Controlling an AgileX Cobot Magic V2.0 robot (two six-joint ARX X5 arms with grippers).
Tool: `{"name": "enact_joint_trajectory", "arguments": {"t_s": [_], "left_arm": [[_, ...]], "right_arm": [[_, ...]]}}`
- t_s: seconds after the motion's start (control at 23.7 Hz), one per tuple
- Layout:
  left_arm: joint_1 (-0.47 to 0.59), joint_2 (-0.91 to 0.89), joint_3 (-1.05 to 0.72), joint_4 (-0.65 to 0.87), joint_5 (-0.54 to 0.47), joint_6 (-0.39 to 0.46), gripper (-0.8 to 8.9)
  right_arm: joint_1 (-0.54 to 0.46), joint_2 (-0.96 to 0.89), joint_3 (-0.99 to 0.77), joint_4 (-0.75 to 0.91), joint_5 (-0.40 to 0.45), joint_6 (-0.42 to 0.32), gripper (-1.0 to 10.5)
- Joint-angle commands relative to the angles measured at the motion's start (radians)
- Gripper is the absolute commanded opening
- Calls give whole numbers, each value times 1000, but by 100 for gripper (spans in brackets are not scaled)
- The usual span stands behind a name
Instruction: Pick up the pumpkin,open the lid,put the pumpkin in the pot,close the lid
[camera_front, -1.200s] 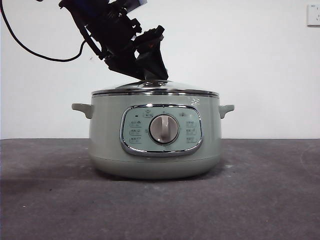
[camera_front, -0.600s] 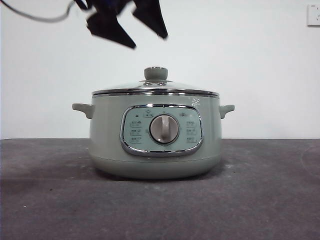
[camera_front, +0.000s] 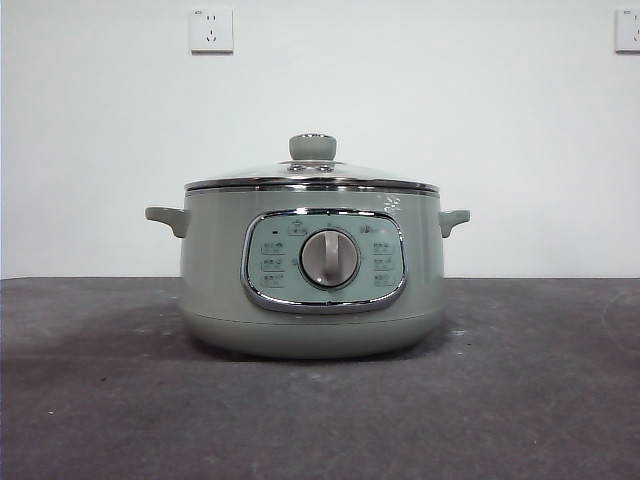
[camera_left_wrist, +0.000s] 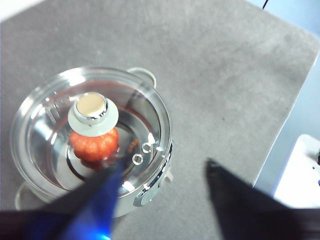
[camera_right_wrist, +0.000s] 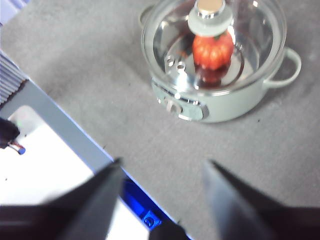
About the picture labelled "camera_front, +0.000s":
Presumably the glass lid with green knob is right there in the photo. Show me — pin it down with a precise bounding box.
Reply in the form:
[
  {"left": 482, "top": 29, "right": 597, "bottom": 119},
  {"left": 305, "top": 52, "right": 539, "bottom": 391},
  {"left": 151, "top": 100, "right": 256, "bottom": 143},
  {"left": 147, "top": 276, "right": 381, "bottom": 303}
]
[{"left": 183, "top": 131, "right": 441, "bottom": 194}]

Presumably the pale green electric cooking pot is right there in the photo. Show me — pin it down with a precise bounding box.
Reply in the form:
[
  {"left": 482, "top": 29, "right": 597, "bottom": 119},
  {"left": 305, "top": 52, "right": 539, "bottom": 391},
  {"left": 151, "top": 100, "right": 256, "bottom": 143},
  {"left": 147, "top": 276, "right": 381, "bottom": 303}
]
[{"left": 144, "top": 185, "right": 472, "bottom": 361}]

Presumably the white wall socket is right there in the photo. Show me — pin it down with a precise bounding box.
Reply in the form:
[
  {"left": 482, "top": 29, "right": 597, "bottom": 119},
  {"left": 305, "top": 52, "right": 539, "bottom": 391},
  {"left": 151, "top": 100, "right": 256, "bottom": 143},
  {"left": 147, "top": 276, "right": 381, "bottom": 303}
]
[
  {"left": 614, "top": 8, "right": 640, "bottom": 55},
  {"left": 188, "top": 6, "right": 235, "bottom": 56}
]

